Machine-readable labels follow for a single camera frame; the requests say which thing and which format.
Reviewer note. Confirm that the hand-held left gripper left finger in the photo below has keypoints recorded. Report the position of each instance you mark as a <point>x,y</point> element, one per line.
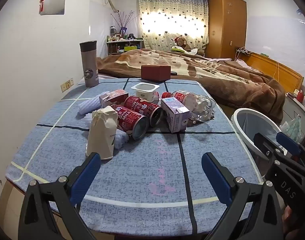
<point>87,172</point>

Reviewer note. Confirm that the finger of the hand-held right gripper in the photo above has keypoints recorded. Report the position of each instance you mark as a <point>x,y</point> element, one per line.
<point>266,146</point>
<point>288,142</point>

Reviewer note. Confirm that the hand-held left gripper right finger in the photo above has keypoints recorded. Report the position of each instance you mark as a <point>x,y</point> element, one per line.
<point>217,177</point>

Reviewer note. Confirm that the white trash bin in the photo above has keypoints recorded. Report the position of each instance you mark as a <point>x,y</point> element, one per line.
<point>238,127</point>

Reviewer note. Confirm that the beige paper cup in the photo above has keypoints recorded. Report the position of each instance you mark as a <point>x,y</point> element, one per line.
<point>101,132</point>

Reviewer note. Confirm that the red drink can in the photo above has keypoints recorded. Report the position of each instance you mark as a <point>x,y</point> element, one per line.
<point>127,120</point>
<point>140,106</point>

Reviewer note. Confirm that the clear bottle red cap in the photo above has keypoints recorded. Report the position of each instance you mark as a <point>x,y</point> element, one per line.
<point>197,105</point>

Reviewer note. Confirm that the purple drink carton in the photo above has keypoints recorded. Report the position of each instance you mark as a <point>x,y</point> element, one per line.
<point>175,115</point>

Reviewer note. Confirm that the red white drink carton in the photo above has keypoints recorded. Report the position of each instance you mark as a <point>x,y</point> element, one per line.
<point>112,97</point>

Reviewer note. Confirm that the white yogurt cup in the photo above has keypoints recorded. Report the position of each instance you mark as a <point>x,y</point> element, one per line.
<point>145,88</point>

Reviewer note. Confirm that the person's right hand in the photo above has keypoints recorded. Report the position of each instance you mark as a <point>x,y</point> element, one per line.
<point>288,215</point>

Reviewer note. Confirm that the green printed plastic bag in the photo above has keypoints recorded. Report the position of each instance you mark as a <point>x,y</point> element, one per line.
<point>293,130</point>

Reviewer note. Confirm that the grey nightstand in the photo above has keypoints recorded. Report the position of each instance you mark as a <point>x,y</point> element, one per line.
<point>296,108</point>

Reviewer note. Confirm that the red jar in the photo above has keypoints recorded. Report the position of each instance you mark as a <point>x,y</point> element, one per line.
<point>300,96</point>

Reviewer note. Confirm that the white quilted cloth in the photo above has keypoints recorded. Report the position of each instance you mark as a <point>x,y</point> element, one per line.
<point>121,138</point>

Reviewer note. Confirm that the blue checked tablecloth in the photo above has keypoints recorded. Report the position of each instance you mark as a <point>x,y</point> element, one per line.
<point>142,160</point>

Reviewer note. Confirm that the white foam net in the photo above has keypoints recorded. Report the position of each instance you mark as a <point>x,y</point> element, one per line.
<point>88,106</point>

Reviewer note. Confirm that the wooden headboard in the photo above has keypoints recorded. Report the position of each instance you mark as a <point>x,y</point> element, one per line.
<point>267,67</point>

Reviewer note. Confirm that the brown printed blanket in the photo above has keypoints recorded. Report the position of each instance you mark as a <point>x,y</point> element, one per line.
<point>217,80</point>

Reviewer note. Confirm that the power strip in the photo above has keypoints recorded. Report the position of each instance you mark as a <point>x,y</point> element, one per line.
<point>242,51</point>

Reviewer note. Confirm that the grey thermos flask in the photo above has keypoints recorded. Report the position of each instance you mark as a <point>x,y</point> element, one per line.
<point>90,65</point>

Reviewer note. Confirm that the dark red box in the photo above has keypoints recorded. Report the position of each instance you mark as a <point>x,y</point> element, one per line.
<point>155,72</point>

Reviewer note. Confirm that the wooden wardrobe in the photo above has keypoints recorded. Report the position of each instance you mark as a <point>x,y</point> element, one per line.
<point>225,25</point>

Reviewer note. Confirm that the green book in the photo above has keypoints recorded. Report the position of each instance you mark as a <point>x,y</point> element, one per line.
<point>177,50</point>

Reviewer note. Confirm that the cluttered white shelf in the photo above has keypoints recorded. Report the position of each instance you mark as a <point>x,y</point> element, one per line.
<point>122,45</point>

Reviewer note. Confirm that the brown teddy bear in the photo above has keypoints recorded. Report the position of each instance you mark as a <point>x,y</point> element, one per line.
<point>182,42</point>

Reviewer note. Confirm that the purple flower branches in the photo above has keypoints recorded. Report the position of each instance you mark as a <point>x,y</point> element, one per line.
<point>123,21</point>

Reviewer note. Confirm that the heart print curtain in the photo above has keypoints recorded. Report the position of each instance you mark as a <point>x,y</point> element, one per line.
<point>167,12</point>

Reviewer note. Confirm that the yellow wall socket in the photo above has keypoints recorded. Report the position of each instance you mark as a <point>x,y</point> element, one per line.
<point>66,86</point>

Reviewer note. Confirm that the square wall mirror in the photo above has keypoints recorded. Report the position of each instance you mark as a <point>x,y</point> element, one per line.
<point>53,1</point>

